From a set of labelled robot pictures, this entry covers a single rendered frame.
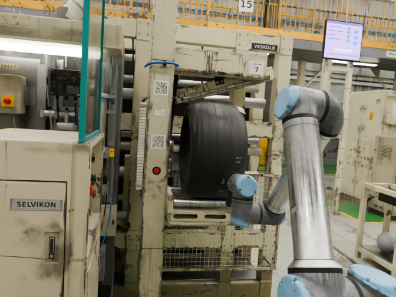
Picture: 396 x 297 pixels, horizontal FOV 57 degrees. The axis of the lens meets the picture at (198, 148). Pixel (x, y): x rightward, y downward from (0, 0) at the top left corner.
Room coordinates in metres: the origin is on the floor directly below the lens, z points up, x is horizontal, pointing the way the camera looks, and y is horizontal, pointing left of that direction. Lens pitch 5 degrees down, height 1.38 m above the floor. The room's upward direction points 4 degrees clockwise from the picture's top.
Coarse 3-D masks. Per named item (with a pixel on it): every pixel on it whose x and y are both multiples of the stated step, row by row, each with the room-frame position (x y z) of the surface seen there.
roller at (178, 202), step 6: (174, 198) 1.92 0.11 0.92; (180, 198) 1.93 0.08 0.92; (174, 204) 1.90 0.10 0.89; (180, 204) 1.91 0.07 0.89; (186, 204) 1.91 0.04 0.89; (192, 204) 1.92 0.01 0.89; (198, 204) 1.92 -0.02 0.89; (204, 204) 1.93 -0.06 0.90; (210, 204) 1.94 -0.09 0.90; (216, 204) 1.94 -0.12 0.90; (222, 204) 1.95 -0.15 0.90
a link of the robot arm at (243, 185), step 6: (240, 174) 1.57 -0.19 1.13; (246, 174) 1.54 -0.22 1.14; (234, 180) 1.55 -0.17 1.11; (240, 180) 1.49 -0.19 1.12; (246, 180) 1.49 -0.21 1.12; (252, 180) 1.50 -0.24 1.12; (234, 186) 1.53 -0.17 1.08; (240, 186) 1.48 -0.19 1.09; (246, 186) 1.49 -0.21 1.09; (252, 186) 1.49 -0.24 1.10; (234, 192) 1.52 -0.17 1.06; (240, 192) 1.48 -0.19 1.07; (246, 192) 1.48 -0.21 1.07; (252, 192) 1.49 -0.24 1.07; (246, 198) 1.49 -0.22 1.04; (252, 198) 1.51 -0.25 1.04
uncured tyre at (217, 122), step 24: (192, 120) 1.90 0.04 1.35; (216, 120) 1.87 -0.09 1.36; (240, 120) 1.91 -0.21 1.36; (192, 144) 1.84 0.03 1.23; (216, 144) 1.81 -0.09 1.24; (240, 144) 1.84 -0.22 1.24; (192, 168) 1.83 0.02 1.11; (216, 168) 1.82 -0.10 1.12; (240, 168) 1.85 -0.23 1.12; (192, 192) 1.91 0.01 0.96; (216, 192) 1.90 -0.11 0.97
